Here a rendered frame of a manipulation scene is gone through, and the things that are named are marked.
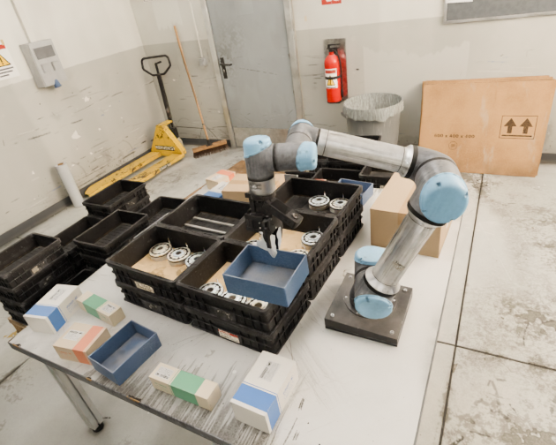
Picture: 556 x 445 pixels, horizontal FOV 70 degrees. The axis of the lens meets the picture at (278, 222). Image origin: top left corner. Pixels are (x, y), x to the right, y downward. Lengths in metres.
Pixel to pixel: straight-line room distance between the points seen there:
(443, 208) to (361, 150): 0.27
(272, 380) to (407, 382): 0.42
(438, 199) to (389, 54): 3.29
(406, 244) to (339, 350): 0.49
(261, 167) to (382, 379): 0.77
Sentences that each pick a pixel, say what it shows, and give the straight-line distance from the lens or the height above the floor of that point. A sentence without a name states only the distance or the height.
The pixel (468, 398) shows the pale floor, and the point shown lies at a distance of 2.26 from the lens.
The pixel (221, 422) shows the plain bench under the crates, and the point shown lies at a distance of 1.37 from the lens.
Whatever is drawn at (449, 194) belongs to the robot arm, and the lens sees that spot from 1.06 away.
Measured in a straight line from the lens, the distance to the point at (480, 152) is 4.15.
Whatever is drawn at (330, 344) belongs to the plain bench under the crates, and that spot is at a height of 0.70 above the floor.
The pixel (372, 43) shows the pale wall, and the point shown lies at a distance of 4.29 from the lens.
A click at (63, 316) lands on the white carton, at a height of 0.73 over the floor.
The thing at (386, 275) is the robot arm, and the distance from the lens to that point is 1.23.
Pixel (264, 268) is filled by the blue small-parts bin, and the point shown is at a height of 1.07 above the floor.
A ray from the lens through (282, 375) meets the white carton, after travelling 1.30.
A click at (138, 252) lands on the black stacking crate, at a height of 0.87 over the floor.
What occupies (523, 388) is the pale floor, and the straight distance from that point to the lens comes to 2.36.
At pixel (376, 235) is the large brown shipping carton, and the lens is 1.86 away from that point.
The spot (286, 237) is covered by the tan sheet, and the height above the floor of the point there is 0.83.
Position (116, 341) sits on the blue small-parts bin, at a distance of 1.69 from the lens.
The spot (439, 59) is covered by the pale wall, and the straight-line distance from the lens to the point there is 4.21.
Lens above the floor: 1.82
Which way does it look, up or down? 32 degrees down
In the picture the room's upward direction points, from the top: 10 degrees counter-clockwise
